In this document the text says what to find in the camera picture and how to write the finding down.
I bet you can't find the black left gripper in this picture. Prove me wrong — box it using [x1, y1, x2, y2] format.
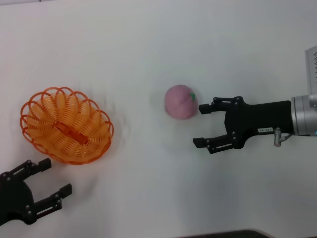
[0, 158, 72, 225]

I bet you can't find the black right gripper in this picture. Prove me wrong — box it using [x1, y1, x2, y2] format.
[193, 96, 293, 154]

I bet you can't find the orange plastic woven basket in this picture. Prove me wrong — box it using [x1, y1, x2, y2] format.
[19, 86, 115, 166]

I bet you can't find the metal cable connector plug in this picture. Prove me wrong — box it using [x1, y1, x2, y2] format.
[273, 127, 294, 147]

